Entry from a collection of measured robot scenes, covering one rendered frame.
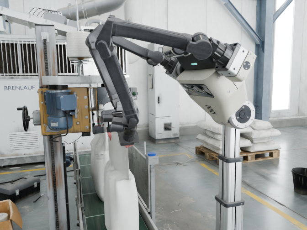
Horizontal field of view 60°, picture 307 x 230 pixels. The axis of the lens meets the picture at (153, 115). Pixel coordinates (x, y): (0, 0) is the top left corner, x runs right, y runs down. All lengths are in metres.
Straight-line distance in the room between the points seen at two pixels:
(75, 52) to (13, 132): 3.21
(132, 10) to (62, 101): 3.78
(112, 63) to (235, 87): 0.58
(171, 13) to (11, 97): 3.88
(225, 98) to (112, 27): 0.61
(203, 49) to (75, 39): 0.90
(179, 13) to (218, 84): 5.42
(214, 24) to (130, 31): 6.00
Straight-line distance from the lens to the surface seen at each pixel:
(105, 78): 1.54
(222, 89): 1.27
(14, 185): 3.53
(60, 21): 4.42
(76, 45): 1.71
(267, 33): 7.38
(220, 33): 7.04
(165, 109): 5.70
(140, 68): 6.13
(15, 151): 4.82
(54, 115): 1.72
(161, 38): 1.06
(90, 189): 2.62
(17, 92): 4.68
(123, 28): 1.05
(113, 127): 1.28
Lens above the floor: 1.39
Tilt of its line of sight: 8 degrees down
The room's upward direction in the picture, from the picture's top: 1 degrees counter-clockwise
